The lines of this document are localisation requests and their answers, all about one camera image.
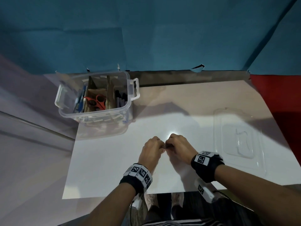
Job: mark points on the person's right hand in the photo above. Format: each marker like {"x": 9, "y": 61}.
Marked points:
{"x": 181, "y": 148}

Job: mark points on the person's left hand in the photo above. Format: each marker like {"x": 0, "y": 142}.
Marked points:
{"x": 150, "y": 152}

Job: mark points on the clear plastic lid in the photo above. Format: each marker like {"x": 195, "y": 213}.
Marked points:
{"x": 239, "y": 138}

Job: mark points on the black marker pen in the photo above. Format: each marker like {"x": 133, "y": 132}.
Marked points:
{"x": 121, "y": 99}
{"x": 125, "y": 98}

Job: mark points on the black capped marker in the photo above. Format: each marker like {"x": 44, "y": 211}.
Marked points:
{"x": 117, "y": 98}

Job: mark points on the pile of blue white pens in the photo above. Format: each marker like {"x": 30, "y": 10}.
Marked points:
{"x": 80, "y": 101}

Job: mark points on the clear plastic storage box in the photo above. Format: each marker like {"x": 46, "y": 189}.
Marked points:
{"x": 65, "y": 98}

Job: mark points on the person's right forearm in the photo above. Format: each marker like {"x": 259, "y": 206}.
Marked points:
{"x": 258, "y": 193}

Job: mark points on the person's left forearm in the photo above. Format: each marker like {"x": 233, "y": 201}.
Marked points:
{"x": 105, "y": 207}

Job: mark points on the black wristband with marker tags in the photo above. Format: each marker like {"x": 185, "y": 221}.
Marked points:
{"x": 137, "y": 176}
{"x": 207, "y": 165}

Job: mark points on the white shoe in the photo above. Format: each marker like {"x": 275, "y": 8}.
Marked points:
{"x": 177, "y": 200}
{"x": 151, "y": 200}

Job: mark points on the brown cardboard divider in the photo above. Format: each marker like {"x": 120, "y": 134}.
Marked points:
{"x": 110, "y": 91}

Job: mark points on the striped shirt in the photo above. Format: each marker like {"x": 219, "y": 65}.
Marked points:
{"x": 181, "y": 223}

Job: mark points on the red object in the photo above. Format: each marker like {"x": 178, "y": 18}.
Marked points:
{"x": 282, "y": 103}

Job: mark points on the blue backdrop cloth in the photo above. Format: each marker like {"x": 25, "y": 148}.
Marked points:
{"x": 141, "y": 28}

